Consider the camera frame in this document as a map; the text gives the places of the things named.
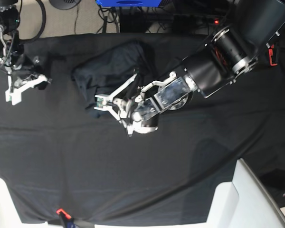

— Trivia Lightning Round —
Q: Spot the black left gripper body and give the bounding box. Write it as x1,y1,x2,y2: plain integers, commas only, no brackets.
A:
124,93,159,134

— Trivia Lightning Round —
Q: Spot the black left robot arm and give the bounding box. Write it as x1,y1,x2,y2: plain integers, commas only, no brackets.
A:
95,0,285,136

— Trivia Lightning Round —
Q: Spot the black floor cable bundle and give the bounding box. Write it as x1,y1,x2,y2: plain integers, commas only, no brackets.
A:
95,0,205,34

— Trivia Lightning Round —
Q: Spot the round black stand base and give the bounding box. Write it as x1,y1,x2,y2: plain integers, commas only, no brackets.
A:
49,0,81,10

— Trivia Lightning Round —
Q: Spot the red blue front clamp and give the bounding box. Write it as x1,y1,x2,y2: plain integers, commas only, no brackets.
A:
56,209,77,228

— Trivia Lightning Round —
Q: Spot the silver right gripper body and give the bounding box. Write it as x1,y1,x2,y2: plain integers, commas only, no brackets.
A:
4,54,47,89

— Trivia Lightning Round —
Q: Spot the blue plastic bin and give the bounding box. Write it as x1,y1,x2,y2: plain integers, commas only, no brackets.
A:
96,0,166,7

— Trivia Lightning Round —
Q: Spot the power strip on floor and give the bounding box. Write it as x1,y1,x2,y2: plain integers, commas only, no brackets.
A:
173,14,223,25

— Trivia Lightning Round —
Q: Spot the dark grey T-shirt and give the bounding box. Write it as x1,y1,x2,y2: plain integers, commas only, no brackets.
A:
71,40,158,118

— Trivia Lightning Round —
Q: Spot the red black table clamp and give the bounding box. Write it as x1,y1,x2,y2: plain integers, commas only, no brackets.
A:
268,42,279,67

